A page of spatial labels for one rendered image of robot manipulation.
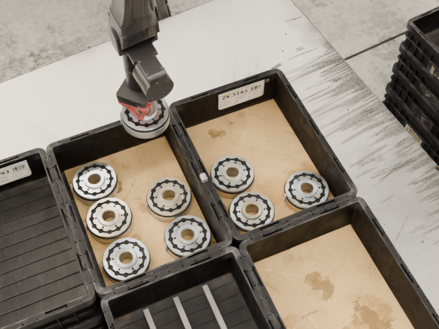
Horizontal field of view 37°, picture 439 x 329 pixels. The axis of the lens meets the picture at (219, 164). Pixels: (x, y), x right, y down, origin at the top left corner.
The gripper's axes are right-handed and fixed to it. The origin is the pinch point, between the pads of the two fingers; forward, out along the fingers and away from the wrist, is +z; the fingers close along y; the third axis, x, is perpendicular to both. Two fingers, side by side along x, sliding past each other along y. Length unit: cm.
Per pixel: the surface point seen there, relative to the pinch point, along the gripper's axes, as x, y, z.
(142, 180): 0.2, -5.4, 22.3
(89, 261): -1.2, -31.6, 13.1
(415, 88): -57, 88, 68
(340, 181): -43.7, 7.7, 14.6
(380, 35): -37, 146, 108
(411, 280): -64, -10, 12
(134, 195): 0.1, -9.8, 22.2
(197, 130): -6.2, 13.2, 22.6
